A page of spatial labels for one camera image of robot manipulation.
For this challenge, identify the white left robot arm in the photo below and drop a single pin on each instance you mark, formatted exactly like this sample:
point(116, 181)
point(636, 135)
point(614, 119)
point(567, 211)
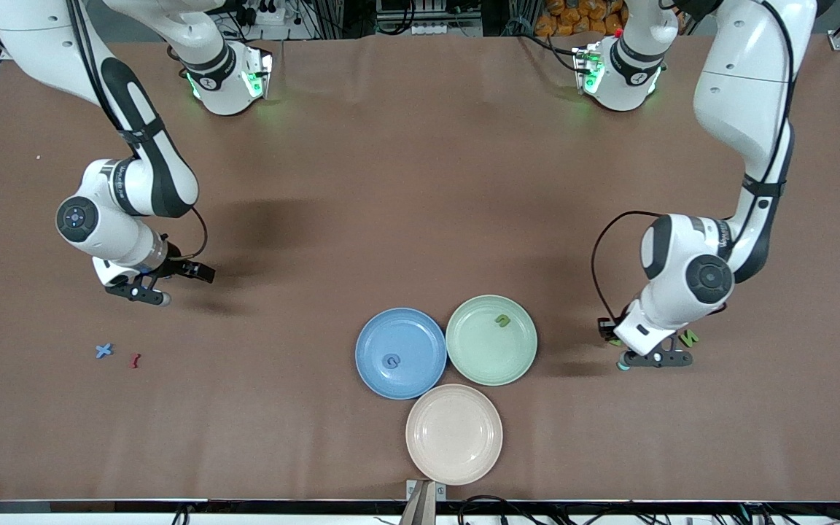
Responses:
point(744, 87)

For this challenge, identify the green foam letter N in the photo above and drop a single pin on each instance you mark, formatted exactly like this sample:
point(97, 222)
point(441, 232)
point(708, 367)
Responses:
point(691, 337)

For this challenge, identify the green foam letter U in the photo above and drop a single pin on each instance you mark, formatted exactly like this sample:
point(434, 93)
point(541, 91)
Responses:
point(499, 319)

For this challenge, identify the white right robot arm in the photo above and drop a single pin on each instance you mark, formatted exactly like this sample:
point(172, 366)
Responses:
point(33, 44)

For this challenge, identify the black equipment rack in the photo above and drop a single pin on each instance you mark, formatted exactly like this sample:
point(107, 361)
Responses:
point(427, 9)

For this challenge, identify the blue foam letter X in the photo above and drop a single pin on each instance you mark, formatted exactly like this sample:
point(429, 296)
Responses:
point(103, 351)

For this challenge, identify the black table edge rail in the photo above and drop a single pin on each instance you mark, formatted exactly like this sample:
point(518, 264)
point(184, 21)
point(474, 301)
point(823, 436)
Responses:
point(99, 506)

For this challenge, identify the green round plate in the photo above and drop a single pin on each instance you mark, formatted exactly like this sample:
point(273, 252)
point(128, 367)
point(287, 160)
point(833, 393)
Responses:
point(478, 361)

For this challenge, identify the blue round plate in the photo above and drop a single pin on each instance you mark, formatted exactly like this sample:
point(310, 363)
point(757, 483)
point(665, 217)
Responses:
point(420, 379)

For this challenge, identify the brown table cover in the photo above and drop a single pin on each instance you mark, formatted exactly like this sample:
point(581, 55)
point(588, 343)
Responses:
point(420, 182)

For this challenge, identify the beige round plate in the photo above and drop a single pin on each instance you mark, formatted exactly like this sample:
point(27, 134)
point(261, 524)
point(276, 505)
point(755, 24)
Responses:
point(454, 434)

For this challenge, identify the white power strip with plugs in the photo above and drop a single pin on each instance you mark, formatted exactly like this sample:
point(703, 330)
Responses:
point(272, 16)

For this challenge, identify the blue foam letter G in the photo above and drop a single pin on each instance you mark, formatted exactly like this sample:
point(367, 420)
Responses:
point(386, 362)

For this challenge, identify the bag of orange fruit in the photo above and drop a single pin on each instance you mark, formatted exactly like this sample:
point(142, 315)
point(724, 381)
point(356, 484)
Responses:
point(573, 18)

